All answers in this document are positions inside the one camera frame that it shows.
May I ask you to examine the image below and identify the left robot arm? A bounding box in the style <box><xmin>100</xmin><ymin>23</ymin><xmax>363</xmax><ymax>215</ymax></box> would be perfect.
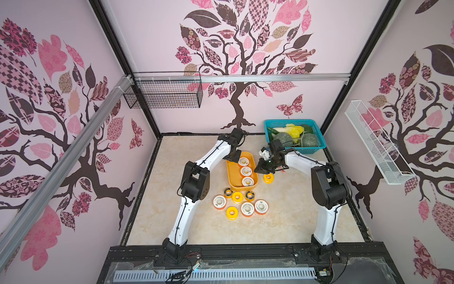
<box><xmin>163</xmin><ymin>129</ymin><xmax>244</xmax><ymax>262</ymax></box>

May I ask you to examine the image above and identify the yellow tape roll bottom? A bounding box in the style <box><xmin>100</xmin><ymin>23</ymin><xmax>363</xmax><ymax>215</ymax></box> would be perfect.
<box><xmin>226</xmin><ymin>207</ymin><xmax>239</xmax><ymax>221</ymax></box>

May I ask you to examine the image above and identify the white wire wall shelf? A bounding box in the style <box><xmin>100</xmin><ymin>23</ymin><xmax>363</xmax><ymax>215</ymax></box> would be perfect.
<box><xmin>345</xmin><ymin>100</ymin><xmax>416</xmax><ymax>185</ymax></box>

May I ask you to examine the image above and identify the yellow tape roll centre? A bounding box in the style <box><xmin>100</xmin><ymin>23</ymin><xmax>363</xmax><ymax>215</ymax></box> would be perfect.
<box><xmin>231</xmin><ymin>192</ymin><xmax>244</xmax><ymax>204</ymax></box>

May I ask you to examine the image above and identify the green melon right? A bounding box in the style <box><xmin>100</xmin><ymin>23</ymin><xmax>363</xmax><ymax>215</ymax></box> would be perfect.
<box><xmin>301</xmin><ymin>133</ymin><xmax>319</xmax><ymax>147</ymax></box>

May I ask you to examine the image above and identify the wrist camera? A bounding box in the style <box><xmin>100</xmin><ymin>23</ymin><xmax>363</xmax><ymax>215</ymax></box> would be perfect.
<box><xmin>231</xmin><ymin>128</ymin><xmax>246</xmax><ymax>147</ymax></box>
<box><xmin>259</xmin><ymin>140</ymin><xmax>286</xmax><ymax>160</ymax></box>

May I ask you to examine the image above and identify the teal plastic basket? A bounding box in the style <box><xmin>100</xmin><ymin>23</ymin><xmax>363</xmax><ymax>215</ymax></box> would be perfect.
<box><xmin>264</xmin><ymin>119</ymin><xmax>326</xmax><ymax>155</ymax></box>

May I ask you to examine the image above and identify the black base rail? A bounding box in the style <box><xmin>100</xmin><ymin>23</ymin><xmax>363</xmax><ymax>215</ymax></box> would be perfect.
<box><xmin>98</xmin><ymin>241</ymin><xmax>403</xmax><ymax>284</ymax></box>

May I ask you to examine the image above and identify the white slotted cable duct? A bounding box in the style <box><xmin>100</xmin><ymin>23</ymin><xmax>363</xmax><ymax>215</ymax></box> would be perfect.
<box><xmin>112</xmin><ymin>267</ymin><xmax>317</xmax><ymax>284</ymax></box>

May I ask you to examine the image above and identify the yellow tape roll top right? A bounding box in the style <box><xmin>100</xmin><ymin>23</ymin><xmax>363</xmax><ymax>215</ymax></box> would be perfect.
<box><xmin>263</xmin><ymin>173</ymin><xmax>274</xmax><ymax>184</ymax></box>

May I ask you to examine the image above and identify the orange tape roll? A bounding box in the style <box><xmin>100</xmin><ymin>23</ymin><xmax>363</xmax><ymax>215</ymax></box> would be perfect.
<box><xmin>240</xmin><ymin>166</ymin><xmax>253</xmax><ymax>177</ymax></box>
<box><xmin>241</xmin><ymin>202</ymin><xmax>255</xmax><ymax>217</ymax></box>
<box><xmin>254</xmin><ymin>200</ymin><xmax>269</xmax><ymax>215</ymax></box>
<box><xmin>242</xmin><ymin>176</ymin><xmax>255</xmax><ymax>187</ymax></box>
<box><xmin>238</xmin><ymin>157</ymin><xmax>250</xmax><ymax>167</ymax></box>
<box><xmin>213</xmin><ymin>195</ymin><xmax>227</xmax><ymax>210</ymax></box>

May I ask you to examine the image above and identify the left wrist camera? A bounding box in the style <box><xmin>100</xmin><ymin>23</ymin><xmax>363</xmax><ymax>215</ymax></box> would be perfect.
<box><xmin>231</xmin><ymin>128</ymin><xmax>246</xmax><ymax>147</ymax></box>

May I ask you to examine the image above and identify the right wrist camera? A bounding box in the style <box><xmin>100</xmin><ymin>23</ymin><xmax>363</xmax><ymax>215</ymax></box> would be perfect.
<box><xmin>259</xmin><ymin>140</ymin><xmax>286</xmax><ymax>160</ymax></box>

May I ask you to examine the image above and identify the green melon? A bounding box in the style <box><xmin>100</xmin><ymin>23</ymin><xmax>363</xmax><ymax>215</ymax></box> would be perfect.
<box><xmin>301</xmin><ymin>133</ymin><xmax>319</xmax><ymax>147</ymax></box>
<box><xmin>274</xmin><ymin>133</ymin><xmax>294</xmax><ymax>147</ymax></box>

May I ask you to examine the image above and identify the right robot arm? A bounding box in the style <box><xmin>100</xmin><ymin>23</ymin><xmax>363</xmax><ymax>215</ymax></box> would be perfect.
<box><xmin>254</xmin><ymin>148</ymin><xmax>349</xmax><ymax>262</ymax></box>

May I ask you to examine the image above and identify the yellow black tape roll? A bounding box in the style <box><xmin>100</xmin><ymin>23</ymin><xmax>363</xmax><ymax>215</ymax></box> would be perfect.
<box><xmin>244</xmin><ymin>191</ymin><xmax>255</xmax><ymax>202</ymax></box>
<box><xmin>223</xmin><ymin>188</ymin><xmax>234</xmax><ymax>199</ymax></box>

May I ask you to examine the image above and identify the black wire wall basket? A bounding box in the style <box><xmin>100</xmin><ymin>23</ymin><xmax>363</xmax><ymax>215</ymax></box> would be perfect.
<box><xmin>124</xmin><ymin>71</ymin><xmax>203</xmax><ymax>109</ymax></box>

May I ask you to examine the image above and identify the green melon left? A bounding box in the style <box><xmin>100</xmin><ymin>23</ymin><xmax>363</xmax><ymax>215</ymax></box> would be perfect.
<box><xmin>274</xmin><ymin>133</ymin><xmax>294</xmax><ymax>147</ymax></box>

